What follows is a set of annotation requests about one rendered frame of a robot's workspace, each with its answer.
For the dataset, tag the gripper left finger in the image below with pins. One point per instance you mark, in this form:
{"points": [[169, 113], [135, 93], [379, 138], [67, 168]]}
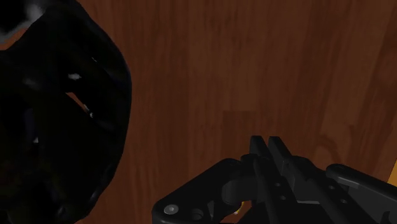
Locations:
{"points": [[201, 189]]}

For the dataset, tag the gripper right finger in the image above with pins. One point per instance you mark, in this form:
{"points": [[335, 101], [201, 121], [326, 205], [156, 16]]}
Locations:
{"points": [[356, 186]]}

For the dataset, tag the large black rounded object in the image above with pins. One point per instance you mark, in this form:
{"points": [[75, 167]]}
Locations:
{"points": [[62, 124]]}

